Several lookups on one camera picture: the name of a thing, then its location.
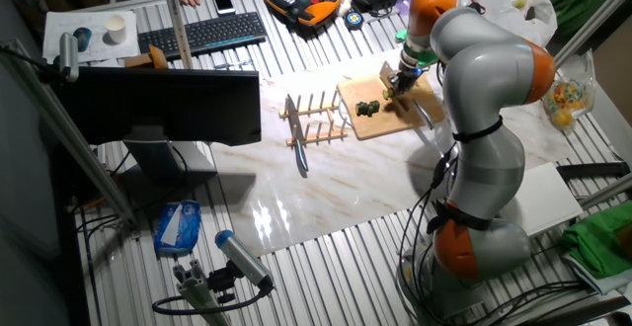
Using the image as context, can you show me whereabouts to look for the white plastic bag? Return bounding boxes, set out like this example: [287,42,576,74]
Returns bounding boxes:
[466,0,559,53]

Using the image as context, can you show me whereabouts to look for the black computer monitor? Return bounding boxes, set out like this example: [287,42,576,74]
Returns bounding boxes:
[51,66,263,189]

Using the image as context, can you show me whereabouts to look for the aluminium frame post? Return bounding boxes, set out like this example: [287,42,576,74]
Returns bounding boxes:
[553,0,632,68]
[157,0,195,70]
[0,39,137,223]

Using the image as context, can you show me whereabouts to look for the blue tissue pack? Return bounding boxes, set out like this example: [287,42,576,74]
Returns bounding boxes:
[152,200,202,258]

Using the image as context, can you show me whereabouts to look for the wooden peg knife rack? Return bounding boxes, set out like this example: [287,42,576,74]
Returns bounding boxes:
[278,90,350,148]

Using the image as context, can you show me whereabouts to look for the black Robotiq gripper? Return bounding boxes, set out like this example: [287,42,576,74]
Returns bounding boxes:
[393,63,426,98]

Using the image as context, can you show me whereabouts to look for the white smartphone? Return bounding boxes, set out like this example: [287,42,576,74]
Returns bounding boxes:
[209,0,237,17]

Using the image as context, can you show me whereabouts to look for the steel cleaver with metal handle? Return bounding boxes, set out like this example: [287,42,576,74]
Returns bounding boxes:
[378,60,436,131]

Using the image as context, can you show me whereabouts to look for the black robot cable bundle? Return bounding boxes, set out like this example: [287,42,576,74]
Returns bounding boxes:
[394,142,593,326]

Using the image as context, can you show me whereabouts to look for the white paper sheets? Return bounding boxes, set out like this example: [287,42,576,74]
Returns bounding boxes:
[41,9,142,65]

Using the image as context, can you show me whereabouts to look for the brown cardboard piece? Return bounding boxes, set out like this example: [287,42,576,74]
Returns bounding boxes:
[123,43,170,70]

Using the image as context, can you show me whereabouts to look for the round black blue disc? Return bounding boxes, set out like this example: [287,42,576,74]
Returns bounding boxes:
[344,11,365,32]

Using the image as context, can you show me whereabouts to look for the black computer keyboard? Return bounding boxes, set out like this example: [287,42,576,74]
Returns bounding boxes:
[136,11,269,61]

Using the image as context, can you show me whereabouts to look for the white paper cup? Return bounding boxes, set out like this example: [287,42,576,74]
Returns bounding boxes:
[104,14,128,45]

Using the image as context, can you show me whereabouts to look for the silver depth camera blue end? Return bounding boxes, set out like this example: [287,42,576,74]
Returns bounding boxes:
[214,229,276,290]

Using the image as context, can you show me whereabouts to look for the wooden cutting board metal handle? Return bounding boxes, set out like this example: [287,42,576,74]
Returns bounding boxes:
[337,71,446,141]

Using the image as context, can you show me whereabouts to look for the dark blue computer mouse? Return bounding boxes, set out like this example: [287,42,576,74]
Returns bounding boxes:
[72,27,94,53]

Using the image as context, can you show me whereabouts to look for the white flat box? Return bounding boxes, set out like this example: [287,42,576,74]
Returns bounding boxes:
[503,161,585,238]

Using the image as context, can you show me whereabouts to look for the clear bag of yellow fruit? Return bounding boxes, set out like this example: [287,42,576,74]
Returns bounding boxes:
[541,48,598,134]

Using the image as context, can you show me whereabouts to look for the aluminium profile camera stand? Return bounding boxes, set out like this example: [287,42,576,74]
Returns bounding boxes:
[172,259,233,326]

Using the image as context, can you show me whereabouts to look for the bright green folded cloth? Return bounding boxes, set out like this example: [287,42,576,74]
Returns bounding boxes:
[560,202,632,281]

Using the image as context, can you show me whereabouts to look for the pointed steel kitchen knife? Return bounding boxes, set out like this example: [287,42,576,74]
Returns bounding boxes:
[285,93,310,173]

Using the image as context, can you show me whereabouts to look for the black camera cable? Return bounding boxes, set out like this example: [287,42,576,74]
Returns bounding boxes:
[151,284,274,316]

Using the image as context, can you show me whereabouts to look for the black flat bar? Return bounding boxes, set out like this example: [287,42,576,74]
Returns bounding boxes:
[556,161,632,182]

